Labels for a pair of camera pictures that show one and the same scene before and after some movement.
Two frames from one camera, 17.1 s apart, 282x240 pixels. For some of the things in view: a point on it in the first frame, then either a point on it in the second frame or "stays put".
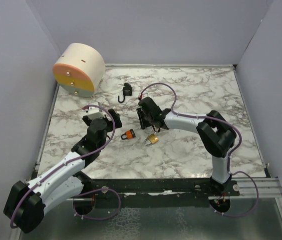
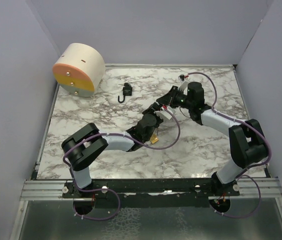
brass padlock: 152,139 stays put
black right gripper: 142,122 to 169,98
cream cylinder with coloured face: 80,70 stays put
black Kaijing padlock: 127,90 stays put
